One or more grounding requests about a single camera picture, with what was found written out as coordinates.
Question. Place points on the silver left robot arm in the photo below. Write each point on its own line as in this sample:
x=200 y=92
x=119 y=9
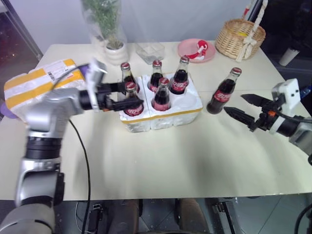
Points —
x=48 y=107

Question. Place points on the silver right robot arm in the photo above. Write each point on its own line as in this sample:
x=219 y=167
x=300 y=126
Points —
x=301 y=132

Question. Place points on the white yellow-taped foam box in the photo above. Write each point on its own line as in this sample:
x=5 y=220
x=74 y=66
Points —
x=36 y=83

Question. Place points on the white foam bottle crate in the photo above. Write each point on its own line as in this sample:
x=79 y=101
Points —
x=170 y=119

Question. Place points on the white cup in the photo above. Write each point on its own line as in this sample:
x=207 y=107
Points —
x=287 y=57

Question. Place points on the green potted plant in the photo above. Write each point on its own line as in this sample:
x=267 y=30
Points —
x=104 y=17

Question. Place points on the grey metal window frame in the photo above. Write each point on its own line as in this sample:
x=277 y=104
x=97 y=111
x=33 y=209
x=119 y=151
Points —
x=24 y=26

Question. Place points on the clear plastic container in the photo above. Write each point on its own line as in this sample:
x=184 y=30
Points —
x=150 y=52

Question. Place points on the red white knotted toy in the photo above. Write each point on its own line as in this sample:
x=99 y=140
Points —
x=201 y=46

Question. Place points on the white ribbed plant pot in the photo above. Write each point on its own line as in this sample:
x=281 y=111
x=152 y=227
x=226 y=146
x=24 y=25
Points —
x=117 y=54

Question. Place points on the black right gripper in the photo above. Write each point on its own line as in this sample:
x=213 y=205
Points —
x=267 y=117

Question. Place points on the blue plastic item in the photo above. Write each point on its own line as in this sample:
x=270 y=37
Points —
x=306 y=91

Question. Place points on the potted plant in wrap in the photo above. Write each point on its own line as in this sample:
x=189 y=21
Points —
x=90 y=29

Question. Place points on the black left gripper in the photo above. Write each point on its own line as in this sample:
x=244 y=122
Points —
x=104 y=98

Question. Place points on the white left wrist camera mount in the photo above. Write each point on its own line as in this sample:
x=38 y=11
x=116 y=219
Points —
x=93 y=78

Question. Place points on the pink round plate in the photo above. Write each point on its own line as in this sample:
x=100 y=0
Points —
x=185 y=48

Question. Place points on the woven wicker basket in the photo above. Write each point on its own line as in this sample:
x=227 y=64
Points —
x=231 y=41

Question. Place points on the glass cola bottle red cap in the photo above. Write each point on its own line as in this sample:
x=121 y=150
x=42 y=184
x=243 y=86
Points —
x=134 y=112
x=221 y=95
x=180 y=80
x=126 y=75
x=161 y=97
x=156 y=78

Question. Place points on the dark brown rounded shape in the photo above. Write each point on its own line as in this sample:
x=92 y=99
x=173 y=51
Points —
x=193 y=215

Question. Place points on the black metal table frame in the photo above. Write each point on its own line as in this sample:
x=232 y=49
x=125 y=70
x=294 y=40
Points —
x=223 y=214

